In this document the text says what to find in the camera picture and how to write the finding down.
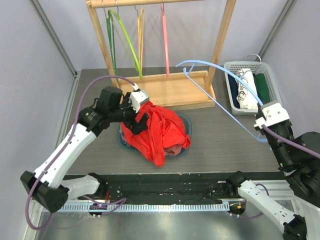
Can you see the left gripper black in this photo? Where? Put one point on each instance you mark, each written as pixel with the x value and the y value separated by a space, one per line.
pixel 136 127

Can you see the red tank top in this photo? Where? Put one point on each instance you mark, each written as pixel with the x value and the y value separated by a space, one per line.
pixel 165 129

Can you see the maroon tank top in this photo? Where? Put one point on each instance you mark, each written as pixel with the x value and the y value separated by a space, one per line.
pixel 173 151

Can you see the lime green hanger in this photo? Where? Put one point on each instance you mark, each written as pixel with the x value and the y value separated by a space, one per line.
pixel 121 32

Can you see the yellow hanger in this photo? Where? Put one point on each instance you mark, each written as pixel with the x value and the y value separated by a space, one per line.
pixel 140 31

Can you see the pink hanger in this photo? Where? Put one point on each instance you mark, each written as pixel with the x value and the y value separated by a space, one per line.
pixel 165 40

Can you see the dark green hanger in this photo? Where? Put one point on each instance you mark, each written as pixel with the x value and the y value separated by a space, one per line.
pixel 111 39

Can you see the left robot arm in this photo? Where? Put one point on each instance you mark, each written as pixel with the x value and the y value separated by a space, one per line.
pixel 47 185

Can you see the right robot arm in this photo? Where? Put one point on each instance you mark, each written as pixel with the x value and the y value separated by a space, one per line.
pixel 300 159

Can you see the teal plastic bin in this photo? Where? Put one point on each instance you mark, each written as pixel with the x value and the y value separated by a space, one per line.
pixel 188 129

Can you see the wooden clothes rack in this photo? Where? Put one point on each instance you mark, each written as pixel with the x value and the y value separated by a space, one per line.
pixel 178 91

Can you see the folded navy shirt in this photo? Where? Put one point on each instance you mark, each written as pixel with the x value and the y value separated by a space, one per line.
pixel 234 91

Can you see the folded white shirt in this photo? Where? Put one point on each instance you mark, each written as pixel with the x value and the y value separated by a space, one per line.
pixel 245 98

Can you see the folded green shirt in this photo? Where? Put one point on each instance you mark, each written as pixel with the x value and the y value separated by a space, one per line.
pixel 262 88

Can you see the white plastic basket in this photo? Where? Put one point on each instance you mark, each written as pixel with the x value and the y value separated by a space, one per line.
pixel 257 68

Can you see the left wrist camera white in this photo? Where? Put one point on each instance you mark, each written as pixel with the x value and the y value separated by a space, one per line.
pixel 138 97

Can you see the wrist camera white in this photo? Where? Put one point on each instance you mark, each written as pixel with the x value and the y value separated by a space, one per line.
pixel 270 114
pixel 138 97

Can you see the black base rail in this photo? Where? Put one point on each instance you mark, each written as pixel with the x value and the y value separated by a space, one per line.
pixel 200 188

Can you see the white slotted cable duct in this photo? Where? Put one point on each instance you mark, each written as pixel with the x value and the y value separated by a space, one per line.
pixel 90 207

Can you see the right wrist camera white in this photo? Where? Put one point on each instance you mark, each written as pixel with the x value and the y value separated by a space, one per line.
pixel 270 114

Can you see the aluminium frame post left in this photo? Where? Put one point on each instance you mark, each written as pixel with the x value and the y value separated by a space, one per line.
pixel 53 35

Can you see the aluminium frame post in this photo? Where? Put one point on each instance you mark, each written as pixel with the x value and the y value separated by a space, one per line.
pixel 276 27
pixel 53 35

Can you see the aluminium frame post right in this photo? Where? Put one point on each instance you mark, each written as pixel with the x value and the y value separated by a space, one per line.
pixel 276 27

